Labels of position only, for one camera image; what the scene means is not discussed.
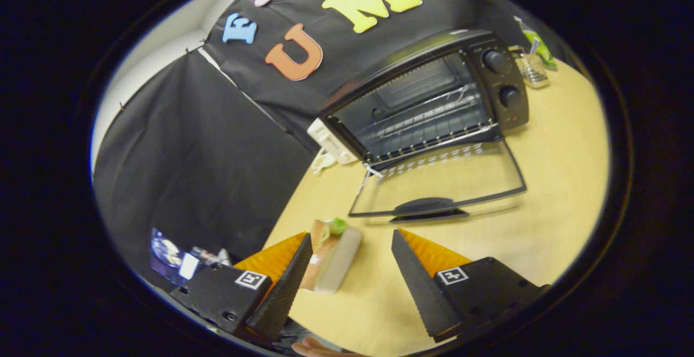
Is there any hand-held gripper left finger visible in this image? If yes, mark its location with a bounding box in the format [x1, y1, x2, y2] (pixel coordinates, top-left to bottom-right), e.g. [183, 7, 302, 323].
[169, 232, 314, 345]

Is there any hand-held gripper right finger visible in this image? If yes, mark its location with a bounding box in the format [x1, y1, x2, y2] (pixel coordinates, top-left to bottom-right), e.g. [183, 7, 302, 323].
[391, 228, 549, 343]

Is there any sandwich with lettuce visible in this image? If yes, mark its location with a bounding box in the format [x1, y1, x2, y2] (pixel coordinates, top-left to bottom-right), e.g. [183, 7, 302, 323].
[300, 218, 363, 295]

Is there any black toaster oven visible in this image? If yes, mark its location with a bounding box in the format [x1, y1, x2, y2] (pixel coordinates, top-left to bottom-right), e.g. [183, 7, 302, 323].
[317, 29, 531, 225]

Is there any white pop-up toaster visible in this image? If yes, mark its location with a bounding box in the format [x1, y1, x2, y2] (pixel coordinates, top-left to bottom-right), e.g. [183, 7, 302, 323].
[307, 118, 358, 166]

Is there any pile of clutter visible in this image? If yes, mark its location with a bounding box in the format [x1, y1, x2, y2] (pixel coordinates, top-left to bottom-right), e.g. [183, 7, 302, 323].
[151, 227, 234, 284]

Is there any small white dish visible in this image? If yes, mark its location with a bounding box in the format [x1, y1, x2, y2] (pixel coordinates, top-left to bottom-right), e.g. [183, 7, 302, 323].
[312, 150, 339, 176]

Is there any glass jar with straw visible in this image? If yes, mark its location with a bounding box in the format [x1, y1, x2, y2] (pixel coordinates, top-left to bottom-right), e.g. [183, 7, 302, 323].
[510, 46, 549, 90]

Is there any green drink bottle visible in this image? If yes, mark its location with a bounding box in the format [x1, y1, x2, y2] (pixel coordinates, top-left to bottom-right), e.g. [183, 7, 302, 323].
[514, 16, 557, 70]

